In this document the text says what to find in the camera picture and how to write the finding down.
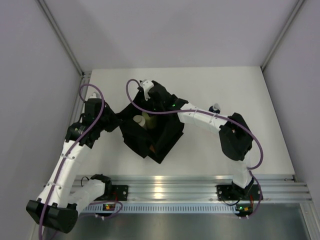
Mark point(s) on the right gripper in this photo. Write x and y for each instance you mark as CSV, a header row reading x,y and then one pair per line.
x,y
148,102

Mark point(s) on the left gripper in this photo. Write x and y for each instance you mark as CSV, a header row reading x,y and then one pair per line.
x,y
116,119

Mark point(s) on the yellow pump lotion bottle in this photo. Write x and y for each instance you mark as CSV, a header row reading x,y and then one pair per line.
x,y
150,120

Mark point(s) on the black canvas bag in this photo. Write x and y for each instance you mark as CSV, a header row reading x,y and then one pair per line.
x,y
154,143

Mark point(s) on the orange pump bottle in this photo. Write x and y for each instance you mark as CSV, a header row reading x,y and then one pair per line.
x,y
215,108

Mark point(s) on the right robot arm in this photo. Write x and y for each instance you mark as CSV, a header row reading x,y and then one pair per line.
x,y
236,140

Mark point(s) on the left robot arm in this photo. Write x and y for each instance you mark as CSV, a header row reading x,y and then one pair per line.
x,y
57,207

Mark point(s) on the beige white-capped bottle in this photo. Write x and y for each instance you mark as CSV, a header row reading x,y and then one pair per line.
x,y
140,120

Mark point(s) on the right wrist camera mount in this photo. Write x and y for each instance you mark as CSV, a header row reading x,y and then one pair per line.
x,y
144,87

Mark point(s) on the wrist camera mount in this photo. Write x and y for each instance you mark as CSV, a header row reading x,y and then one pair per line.
x,y
144,87
95,95

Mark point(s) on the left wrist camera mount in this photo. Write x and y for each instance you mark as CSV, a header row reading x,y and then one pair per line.
x,y
95,95

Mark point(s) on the slotted cable duct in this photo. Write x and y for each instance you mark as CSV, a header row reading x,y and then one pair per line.
x,y
180,208

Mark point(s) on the left frame post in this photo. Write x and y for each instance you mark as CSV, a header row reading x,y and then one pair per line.
x,y
43,6

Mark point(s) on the frame post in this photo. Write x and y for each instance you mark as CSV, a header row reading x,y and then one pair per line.
x,y
289,21
43,6

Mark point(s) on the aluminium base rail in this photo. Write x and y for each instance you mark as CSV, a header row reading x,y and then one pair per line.
x,y
274,189

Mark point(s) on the right frame post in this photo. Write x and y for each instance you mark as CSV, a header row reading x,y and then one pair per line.
x,y
289,21

